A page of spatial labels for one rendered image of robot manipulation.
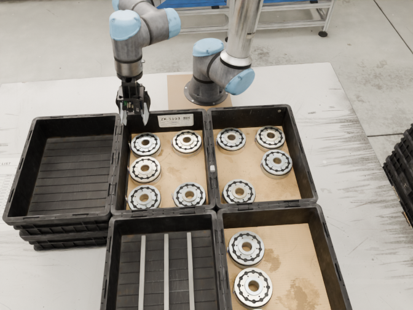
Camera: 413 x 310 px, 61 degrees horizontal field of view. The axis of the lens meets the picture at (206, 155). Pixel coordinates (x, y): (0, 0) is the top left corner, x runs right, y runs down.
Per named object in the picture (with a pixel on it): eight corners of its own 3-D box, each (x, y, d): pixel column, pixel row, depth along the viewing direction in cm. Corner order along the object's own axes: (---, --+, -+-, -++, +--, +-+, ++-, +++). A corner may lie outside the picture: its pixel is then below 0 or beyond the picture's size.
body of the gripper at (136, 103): (118, 115, 100) (113, 80, 91) (120, 97, 105) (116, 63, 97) (145, 116, 100) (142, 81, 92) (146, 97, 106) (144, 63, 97)
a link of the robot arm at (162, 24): (158, -4, 96) (124, 5, 90) (184, 13, 91) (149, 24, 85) (159, 24, 102) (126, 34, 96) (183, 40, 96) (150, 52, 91)
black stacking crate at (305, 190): (206, 130, 132) (206, 109, 123) (283, 126, 133) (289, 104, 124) (216, 226, 108) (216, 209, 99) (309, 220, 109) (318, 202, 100)
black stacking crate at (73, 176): (46, 139, 129) (34, 118, 120) (126, 135, 131) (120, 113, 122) (19, 239, 106) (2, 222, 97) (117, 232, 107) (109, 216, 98)
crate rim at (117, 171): (121, 117, 123) (120, 112, 121) (206, 112, 124) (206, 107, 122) (111, 219, 99) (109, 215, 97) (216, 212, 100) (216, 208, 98)
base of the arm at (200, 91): (185, 82, 151) (184, 63, 143) (218, 78, 154) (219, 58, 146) (192, 105, 142) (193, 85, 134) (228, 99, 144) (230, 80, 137)
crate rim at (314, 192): (206, 112, 124) (206, 107, 122) (289, 107, 126) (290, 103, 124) (216, 212, 100) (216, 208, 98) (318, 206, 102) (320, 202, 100)
